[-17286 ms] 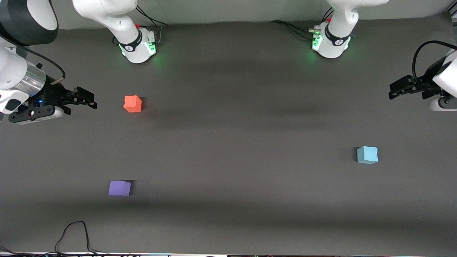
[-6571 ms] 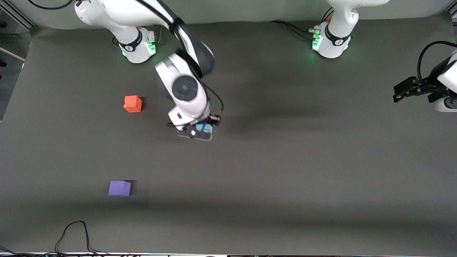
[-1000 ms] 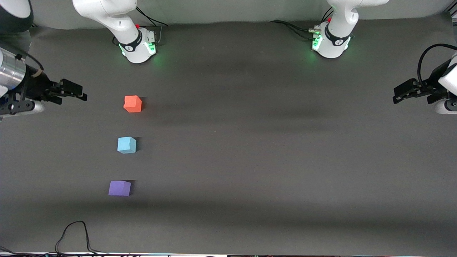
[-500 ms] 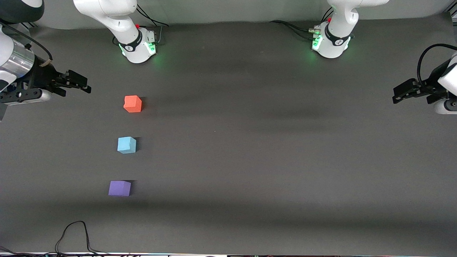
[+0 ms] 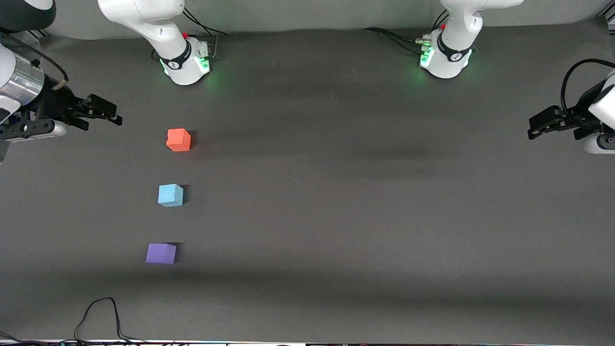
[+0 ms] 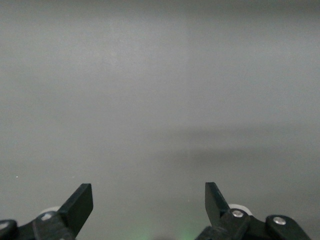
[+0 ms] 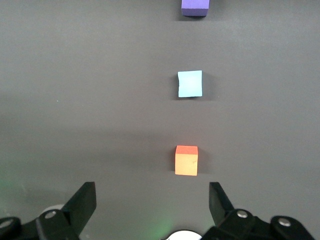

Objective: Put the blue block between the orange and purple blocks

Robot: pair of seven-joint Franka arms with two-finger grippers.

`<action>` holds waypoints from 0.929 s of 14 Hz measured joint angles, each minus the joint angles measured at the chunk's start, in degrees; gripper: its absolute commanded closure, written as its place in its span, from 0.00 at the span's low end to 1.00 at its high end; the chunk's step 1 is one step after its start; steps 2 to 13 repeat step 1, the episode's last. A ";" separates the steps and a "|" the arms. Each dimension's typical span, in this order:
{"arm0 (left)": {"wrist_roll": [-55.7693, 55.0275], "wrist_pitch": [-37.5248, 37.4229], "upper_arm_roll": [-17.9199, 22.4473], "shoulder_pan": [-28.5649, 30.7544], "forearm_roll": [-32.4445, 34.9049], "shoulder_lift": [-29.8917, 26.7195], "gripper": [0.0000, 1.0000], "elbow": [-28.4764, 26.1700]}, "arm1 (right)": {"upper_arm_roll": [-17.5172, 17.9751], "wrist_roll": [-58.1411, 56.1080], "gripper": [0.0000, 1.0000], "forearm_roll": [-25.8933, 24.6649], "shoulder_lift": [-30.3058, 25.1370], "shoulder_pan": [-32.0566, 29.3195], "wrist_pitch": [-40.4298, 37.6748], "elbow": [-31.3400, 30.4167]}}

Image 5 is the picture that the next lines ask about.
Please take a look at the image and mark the light blue foam block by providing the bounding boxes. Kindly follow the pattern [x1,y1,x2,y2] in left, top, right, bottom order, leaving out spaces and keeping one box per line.
[158,184,184,208]

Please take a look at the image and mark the orange foam block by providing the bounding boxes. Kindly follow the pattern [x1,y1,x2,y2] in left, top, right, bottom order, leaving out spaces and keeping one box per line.
[166,128,192,152]

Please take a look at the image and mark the purple foam block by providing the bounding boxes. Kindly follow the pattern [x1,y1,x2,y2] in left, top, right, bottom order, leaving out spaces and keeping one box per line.
[146,243,177,265]

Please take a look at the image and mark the black right arm base cables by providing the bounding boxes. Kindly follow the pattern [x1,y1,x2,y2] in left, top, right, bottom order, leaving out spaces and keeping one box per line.
[175,6,227,61]

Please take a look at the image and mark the black arm base cables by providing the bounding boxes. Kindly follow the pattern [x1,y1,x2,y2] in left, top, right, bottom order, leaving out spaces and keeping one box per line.
[175,6,227,61]
[363,10,450,56]

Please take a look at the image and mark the black left arm base cables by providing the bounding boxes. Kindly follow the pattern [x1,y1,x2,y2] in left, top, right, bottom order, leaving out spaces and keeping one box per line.
[363,10,450,56]

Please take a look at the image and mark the thin black looped cable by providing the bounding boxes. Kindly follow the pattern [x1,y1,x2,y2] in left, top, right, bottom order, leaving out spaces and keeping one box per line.
[0,297,159,346]

